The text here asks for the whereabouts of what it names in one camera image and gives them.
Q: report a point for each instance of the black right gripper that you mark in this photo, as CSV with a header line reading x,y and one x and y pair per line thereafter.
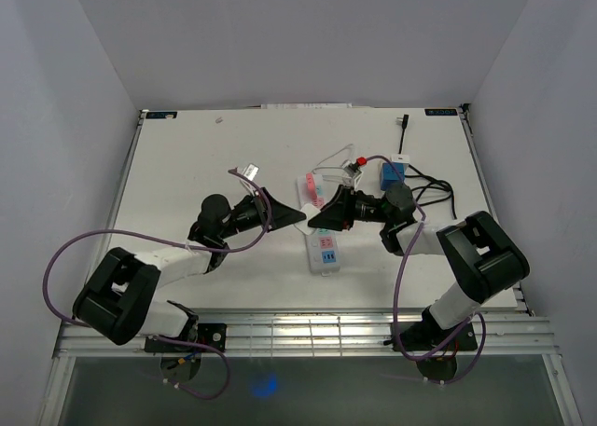
x,y
339,212

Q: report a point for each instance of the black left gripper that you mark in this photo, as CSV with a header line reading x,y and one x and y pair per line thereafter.
x,y
281,213

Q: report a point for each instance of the pink plug adapter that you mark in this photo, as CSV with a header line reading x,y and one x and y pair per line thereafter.
x,y
311,187

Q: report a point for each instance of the small white plug adapter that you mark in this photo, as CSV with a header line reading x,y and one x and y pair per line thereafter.
x,y
309,210

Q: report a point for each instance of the white multicolour power strip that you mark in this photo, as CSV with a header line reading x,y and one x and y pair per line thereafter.
x,y
321,244

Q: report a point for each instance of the blue cube socket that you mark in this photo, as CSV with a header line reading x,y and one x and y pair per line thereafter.
x,y
391,174

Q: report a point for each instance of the white usb charger plug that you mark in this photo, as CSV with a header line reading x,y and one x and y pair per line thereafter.
x,y
397,158

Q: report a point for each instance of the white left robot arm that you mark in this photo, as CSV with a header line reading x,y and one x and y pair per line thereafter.
x,y
119,301

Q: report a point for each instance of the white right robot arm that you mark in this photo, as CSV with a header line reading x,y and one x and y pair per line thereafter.
x,y
482,257

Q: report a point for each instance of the papers at back edge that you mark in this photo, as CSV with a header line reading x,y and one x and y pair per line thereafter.
x,y
315,106

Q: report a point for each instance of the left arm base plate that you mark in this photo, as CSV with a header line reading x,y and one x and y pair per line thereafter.
x,y
210,334

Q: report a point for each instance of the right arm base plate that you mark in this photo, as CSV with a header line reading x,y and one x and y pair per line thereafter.
x,y
418,337

